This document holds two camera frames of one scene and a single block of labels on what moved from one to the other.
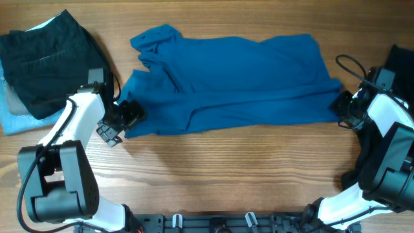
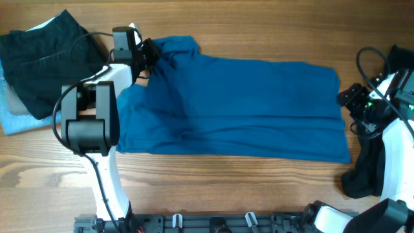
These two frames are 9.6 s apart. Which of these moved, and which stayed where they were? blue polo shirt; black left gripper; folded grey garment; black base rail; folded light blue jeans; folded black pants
Moved: black left gripper; blue polo shirt
Stayed: folded grey garment; folded light blue jeans; folded black pants; black base rail
